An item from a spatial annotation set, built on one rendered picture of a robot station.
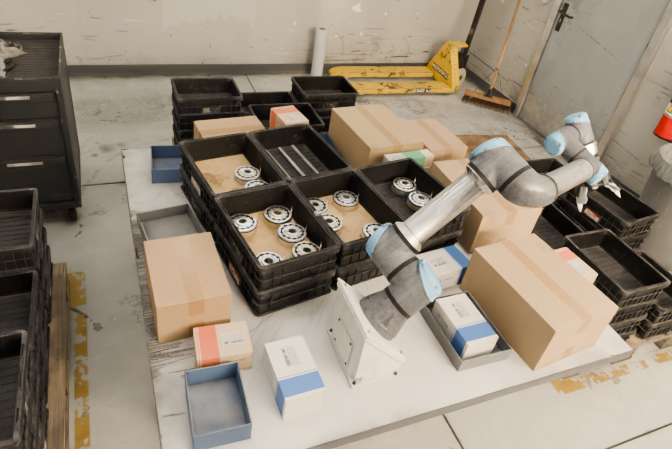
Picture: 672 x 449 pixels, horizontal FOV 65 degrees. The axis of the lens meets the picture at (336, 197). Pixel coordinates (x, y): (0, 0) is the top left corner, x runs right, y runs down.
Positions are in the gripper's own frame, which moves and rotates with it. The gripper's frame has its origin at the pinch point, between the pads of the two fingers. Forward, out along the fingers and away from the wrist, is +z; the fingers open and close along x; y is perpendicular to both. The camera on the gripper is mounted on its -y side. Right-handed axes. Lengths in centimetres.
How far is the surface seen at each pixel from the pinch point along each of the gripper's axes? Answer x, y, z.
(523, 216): -21.4, -21.9, 2.3
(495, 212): -32.8, -16.3, -5.6
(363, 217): -82, -13, -24
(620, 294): 10, -28, 55
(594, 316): -24.0, 30.4, 22.7
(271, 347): -120, 44, -13
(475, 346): -63, 33, 17
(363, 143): -71, -55, -46
